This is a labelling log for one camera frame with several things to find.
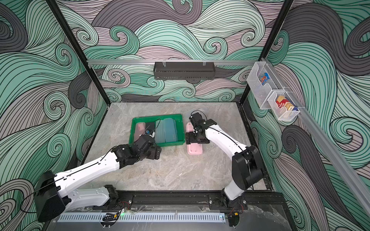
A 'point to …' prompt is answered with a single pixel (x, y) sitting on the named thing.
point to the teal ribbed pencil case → (170, 131)
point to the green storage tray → (179, 123)
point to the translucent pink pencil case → (139, 129)
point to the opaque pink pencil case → (193, 149)
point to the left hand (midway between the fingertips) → (155, 147)
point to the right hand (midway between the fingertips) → (196, 141)
